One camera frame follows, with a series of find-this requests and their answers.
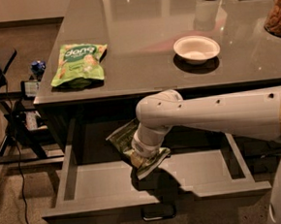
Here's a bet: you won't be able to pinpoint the black drawer handle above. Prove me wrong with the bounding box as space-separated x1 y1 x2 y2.
140 204 176 221

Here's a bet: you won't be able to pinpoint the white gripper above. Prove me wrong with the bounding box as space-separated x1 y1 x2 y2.
131 131 164 169

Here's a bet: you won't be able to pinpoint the white paper bowl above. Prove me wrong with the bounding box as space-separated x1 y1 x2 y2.
173 35 220 65

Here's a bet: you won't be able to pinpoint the grey open top drawer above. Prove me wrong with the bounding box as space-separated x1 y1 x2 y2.
33 98 275 224

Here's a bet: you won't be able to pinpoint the black hanging cable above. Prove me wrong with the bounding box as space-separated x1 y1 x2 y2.
0 71 33 224

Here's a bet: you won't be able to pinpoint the black phone with screen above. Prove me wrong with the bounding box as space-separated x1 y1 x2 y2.
20 80 40 100

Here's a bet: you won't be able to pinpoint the grey counter cabinet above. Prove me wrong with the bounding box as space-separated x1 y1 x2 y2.
35 0 281 146

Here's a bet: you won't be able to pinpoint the green jalapeno kettle chip bag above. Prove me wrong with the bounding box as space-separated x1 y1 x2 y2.
107 119 171 180

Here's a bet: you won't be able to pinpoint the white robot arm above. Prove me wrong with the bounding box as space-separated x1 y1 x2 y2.
132 86 281 224

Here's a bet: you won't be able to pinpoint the dark lower side drawers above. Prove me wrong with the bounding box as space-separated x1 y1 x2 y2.
234 137 281 174

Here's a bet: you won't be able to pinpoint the black side stand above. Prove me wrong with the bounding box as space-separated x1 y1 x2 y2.
0 48 63 165

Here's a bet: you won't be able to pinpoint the light green snack bag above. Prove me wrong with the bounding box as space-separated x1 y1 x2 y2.
50 43 108 89

